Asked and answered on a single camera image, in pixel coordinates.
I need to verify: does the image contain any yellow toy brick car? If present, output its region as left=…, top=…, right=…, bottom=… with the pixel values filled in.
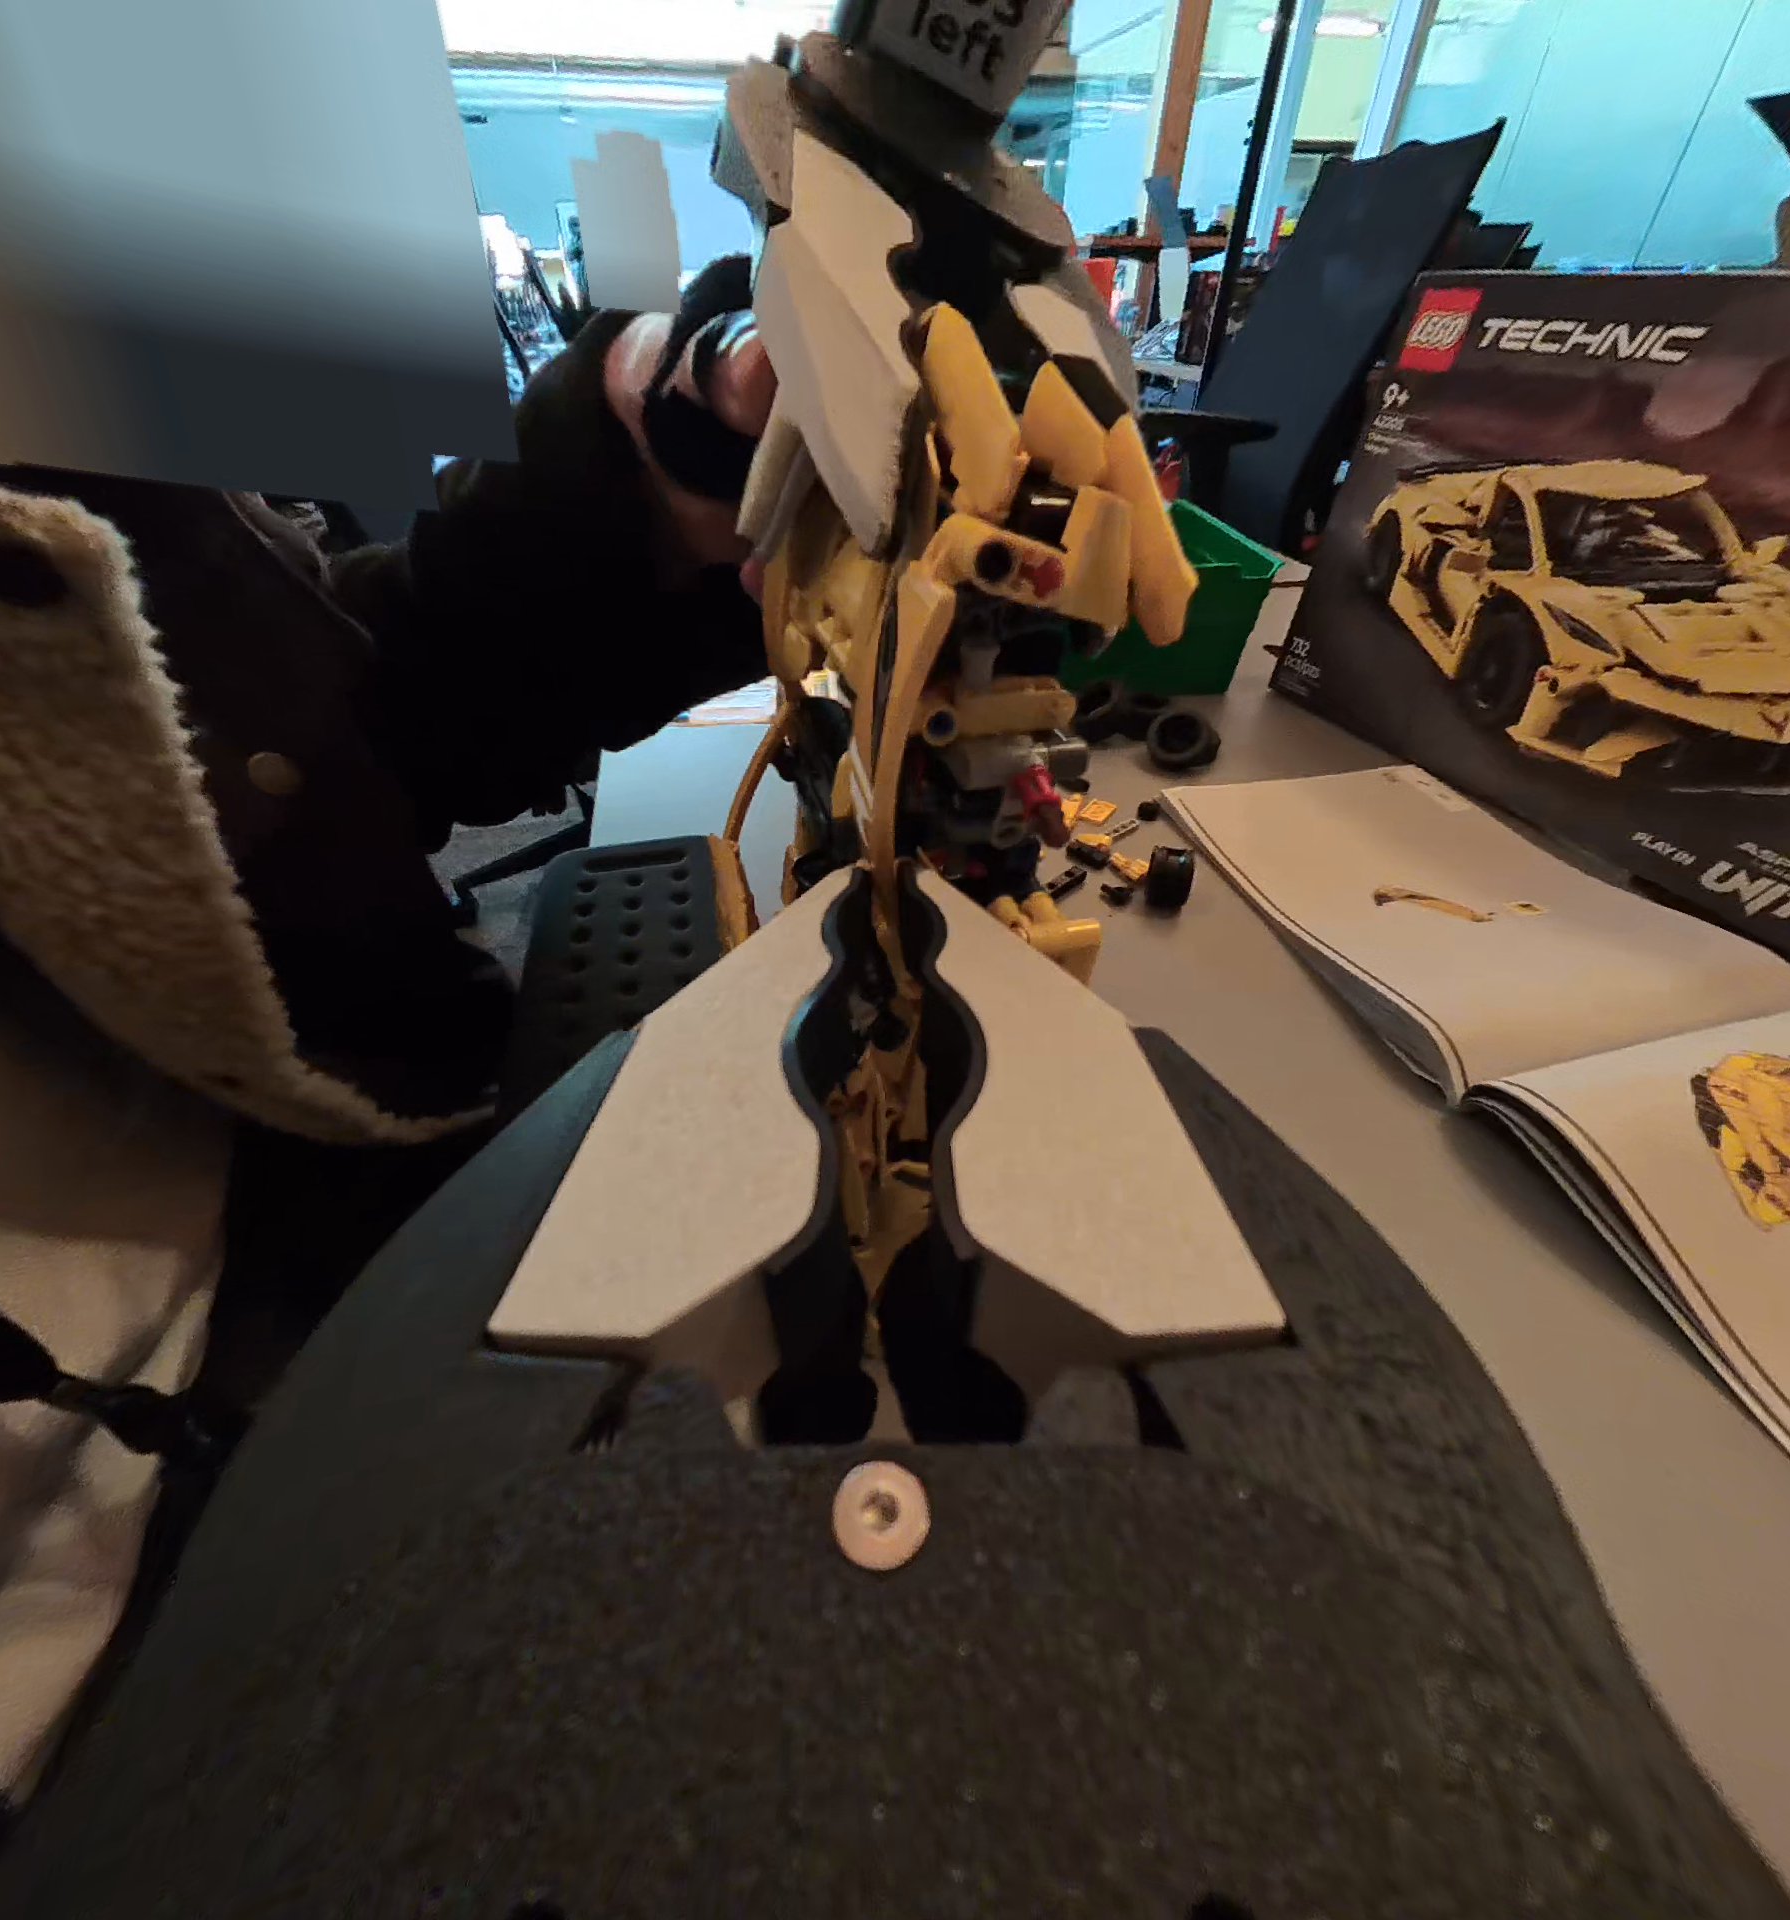
left=708, top=299, right=1205, bottom=1308

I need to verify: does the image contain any person's left hand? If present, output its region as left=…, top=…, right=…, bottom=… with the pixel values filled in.
left=602, top=306, right=784, bottom=601

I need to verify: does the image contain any black lanyard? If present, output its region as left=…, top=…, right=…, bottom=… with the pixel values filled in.
left=0, top=1265, right=214, bottom=1464

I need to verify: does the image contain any instruction booklet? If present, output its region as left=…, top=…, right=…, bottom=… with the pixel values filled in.
left=1157, top=765, right=1790, bottom=1520

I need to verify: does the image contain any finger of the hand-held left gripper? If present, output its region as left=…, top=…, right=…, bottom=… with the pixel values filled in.
left=735, top=132, right=938, bottom=561
left=1006, top=275, right=1145, bottom=419

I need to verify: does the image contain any black pole with round disc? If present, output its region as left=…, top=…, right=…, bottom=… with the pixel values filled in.
left=1222, top=0, right=1305, bottom=294

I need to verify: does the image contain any dark fleece-lined jacket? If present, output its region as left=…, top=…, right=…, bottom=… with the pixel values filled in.
left=0, top=457, right=604, bottom=1920

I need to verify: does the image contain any grey desk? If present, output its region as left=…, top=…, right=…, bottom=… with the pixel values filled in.
left=591, top=555, right=1790, bottom=1920

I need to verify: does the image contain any pile of black yellow bricks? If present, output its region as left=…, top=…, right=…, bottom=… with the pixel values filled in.
left=1041, top=792, right=1155, bottom=911

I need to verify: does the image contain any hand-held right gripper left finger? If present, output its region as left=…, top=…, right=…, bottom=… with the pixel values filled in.
left=486, top=866, right=858, bottom=1440

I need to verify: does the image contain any toy car set box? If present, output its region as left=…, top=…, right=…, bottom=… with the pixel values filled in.
left=1266, top=265, right=1790, bottom=969

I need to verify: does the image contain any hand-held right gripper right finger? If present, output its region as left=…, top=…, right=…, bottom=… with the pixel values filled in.
left=907, top=866, right=1291, bottom=1433

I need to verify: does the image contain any green plastic bin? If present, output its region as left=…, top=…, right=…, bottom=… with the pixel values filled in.
left=1059, top=497, right=1287, bottom=698

